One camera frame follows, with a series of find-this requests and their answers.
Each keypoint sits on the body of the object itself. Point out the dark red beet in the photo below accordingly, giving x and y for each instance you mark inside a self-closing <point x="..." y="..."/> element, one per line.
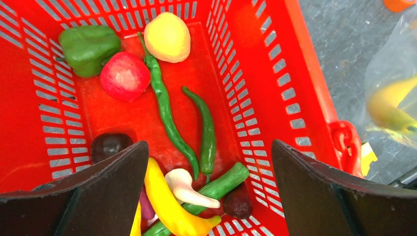
<point x="237" y="203"/>

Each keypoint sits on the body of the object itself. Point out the dark purple plum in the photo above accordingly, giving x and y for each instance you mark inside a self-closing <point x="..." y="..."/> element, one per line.
<point x="108" y="144"/>

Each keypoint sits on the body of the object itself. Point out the short green chili pepper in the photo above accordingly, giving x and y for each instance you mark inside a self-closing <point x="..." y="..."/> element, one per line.
<point x="208" y="142"/>

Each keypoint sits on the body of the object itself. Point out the long green chili pepper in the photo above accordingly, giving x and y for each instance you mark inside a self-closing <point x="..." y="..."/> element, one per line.
<point x="165" y="110"/>

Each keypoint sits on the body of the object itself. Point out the green bell pepper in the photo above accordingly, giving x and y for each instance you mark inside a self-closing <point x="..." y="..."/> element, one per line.
<point x="86" y="49"/>

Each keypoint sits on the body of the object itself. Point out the yellow squash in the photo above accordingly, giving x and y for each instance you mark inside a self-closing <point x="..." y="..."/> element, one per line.
<point x="136" y="226"/>
<point x="173" y="216"/>

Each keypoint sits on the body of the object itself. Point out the green cucumber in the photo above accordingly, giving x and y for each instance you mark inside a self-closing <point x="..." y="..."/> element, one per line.
<point x="216" y="189"/>

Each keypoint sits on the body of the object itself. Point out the red apple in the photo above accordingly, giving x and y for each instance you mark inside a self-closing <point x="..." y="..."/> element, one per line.
<point x="125" y="77"/>

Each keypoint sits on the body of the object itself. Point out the yellow orange toy sandwich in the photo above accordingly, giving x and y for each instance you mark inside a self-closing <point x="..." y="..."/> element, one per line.
<point x="367" y="157"/>

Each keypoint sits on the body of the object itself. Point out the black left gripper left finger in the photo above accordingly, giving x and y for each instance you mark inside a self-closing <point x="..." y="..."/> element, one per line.
<point x="100" y="200"/>

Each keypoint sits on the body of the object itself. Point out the white mushroom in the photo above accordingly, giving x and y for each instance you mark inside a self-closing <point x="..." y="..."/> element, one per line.
<point x="180" y="183"/>

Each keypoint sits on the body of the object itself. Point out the yellow banana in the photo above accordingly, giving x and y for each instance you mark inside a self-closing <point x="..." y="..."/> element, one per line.
<point x="383" y="108"/>

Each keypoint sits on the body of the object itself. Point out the clear zip top bag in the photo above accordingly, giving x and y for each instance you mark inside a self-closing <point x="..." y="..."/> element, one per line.
<point x="390" y="80"/>

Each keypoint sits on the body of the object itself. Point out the orange half-round block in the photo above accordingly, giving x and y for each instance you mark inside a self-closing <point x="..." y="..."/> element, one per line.
<point x="397" y="6"/>

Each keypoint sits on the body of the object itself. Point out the red plastic basket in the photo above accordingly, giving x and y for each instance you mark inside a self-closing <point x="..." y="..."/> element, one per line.
<point x="252" y="61"/>

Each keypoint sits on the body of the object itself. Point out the yellow orange peach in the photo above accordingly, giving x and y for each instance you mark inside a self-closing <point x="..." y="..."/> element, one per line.
<point x="167" y="38"/>

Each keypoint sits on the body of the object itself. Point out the purple vegetable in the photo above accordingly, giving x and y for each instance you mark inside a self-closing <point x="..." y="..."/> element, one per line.
<point x="147" y="210"/>

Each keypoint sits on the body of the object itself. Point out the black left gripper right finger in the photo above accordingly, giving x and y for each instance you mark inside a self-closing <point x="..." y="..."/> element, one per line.
<point x="320" y="200"/>

